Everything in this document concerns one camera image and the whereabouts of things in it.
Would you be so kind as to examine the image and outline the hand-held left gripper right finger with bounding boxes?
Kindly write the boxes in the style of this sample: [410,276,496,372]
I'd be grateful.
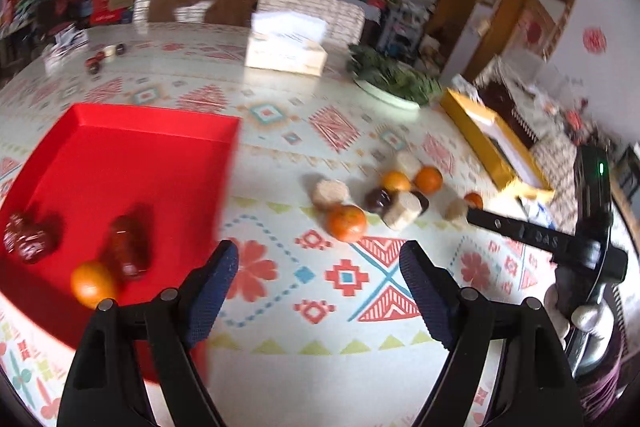
[399,241,586,427]

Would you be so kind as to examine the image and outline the brown chair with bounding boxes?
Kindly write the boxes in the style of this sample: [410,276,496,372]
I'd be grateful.
[147,0,258,28]

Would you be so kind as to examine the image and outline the white plastic bag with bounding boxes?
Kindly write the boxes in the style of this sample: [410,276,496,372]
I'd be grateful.
[452,74,481,95]

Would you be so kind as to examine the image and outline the leafy green vegetables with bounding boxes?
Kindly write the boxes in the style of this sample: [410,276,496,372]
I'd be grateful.
[347,44,443,102]

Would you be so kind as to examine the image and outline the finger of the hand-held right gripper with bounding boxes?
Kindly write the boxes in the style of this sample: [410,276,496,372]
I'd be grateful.
[466,206,581,258]

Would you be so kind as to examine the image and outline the dark red snack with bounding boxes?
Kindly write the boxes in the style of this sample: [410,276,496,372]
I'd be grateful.
[2,212,58,264]
[102,214,151,282]

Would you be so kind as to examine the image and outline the white plate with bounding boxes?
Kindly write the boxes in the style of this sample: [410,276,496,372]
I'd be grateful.
[352,77,421,110]

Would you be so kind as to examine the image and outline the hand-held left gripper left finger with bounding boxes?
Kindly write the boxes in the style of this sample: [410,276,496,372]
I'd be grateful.
[57,239,240,427]

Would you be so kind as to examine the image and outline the person's right hand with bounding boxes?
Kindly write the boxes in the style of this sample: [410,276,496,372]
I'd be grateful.
[545,284,616,349]

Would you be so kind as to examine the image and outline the red round wall ornament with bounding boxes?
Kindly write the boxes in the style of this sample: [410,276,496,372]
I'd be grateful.
[582,27,607,55]

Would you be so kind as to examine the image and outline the lace cloth covered cabinet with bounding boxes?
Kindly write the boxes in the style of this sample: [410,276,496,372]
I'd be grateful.
[475,57,601,188]

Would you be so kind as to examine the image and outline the person's right forearm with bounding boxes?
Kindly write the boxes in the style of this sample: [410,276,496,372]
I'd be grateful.
[580,342,626,423]

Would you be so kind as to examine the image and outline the beige round rice cake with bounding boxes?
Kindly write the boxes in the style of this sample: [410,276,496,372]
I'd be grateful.
[312,178,350,210]
[382,190,422,231]
[394,151,423,178]
[445,198,469,222]

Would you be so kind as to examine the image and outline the yellow cardboard box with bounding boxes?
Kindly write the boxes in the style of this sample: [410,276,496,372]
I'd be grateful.
[440,88,555,200]

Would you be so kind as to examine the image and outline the metal shelf rack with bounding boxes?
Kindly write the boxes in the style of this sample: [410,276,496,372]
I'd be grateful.
[377,2,431,52]

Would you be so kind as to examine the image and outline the white blue paper packet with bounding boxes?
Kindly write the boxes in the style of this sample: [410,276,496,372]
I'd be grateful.
[520,194,556,228]

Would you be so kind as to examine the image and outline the white tissue box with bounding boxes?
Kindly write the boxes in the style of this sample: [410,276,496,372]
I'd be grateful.
[245,12,328,76]

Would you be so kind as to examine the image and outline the red tray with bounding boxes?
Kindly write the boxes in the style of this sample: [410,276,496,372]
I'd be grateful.
[0,103,242,383]

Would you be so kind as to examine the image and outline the white folded paper item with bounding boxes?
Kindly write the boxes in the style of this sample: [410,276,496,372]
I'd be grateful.
[45,27,88,58]

